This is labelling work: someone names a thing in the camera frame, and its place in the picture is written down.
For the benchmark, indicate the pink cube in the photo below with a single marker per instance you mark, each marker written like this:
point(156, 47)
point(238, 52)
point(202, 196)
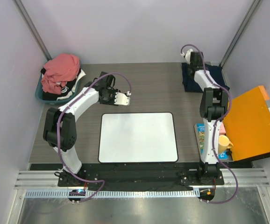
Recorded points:
point(222, 130)

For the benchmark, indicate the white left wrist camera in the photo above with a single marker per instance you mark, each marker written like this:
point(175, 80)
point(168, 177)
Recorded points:
point(122, 98)

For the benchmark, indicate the navy blue t-shirt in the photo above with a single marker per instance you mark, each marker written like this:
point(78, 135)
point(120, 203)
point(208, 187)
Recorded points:
point(191, 86)

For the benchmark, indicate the white mat with black border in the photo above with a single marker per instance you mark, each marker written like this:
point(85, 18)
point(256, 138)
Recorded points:
point(137, 137)

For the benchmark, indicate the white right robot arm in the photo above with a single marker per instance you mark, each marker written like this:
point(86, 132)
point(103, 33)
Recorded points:
point(213, 106)

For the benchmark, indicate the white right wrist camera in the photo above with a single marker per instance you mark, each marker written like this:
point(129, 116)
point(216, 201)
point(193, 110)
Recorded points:
point(187, 55)

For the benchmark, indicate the orange board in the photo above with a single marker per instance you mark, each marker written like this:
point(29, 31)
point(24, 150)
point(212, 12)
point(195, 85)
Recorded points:
point(248, 125)

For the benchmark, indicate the yellow mug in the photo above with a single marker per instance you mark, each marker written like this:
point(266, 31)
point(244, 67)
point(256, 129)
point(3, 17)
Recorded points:
point(224, 144)

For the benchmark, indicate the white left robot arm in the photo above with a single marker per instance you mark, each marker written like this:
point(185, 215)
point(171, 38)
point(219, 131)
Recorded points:
point(60, 125)

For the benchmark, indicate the teal laundry basket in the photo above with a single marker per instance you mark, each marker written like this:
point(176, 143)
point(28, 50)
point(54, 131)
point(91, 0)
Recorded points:
point(39, 90)

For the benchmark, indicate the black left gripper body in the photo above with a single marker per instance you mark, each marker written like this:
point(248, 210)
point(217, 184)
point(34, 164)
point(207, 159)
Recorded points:
point(110, 98)

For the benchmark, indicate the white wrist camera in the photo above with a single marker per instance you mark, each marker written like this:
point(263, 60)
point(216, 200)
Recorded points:
point(122, 98)
point(187, 55)

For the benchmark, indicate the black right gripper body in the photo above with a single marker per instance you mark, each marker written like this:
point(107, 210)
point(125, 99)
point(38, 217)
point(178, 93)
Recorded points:
point(202, 65)

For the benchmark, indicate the white slotted cable duct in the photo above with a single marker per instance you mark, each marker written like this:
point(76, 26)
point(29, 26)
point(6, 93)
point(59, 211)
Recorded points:
point(79, 193)

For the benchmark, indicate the pink crumpled t-shirt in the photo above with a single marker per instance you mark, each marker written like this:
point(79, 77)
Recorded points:
point(58, 71)

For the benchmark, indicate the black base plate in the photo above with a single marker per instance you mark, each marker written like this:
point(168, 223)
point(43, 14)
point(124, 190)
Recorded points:
point(142, 176)

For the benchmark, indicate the colourful picture book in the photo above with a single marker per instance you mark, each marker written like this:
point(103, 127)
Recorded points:
point(200, 136)

